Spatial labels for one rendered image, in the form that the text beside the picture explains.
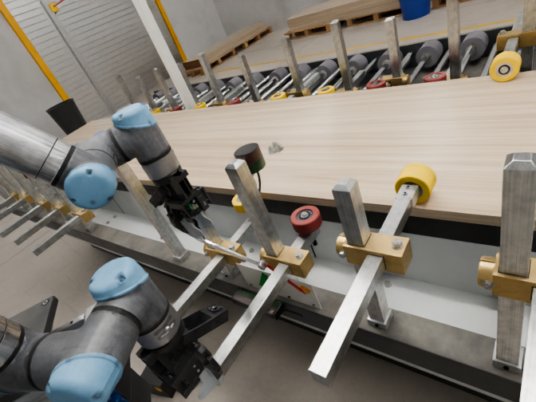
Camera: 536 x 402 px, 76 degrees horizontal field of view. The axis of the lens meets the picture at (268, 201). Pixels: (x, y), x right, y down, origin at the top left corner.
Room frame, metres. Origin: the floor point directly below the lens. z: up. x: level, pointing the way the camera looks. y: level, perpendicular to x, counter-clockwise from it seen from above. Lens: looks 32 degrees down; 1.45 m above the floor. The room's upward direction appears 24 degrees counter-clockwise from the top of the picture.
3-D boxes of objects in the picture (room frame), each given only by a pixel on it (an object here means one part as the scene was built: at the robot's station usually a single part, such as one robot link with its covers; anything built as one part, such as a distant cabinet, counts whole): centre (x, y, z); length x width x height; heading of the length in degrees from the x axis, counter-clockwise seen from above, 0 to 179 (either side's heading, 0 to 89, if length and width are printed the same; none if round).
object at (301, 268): (0.66, 0.02, 0.85); 0.14 x 0.06 x 0.05; 42
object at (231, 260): (0.85, 0.19, 0.81); 0.14 x 0.06 x 0.05; 42
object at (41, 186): (1.79, 1.05, 0.91); 0.04 x 0.04 x 0.48; 42
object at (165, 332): (0.42, 0.25, 1.05); 0.08 x 0.08 x 0.05
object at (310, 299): (0.68, 0.07, 0.75); 0.26 x 0.01 x 0.10; 42
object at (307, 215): (0.72, -0.07, 0.85); 0.08 x 0.08 x 0.11
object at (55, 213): (1.72, 1.06, 0.81); 0.44 x 0.03 x 0.04; 132
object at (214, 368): (0.42, 0.23, 0.91); 0.05 x 0.02 x 0.09; 42
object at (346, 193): (0.49, -0.13, 0.87); 0.04 x 0.04 x 0.48; 42
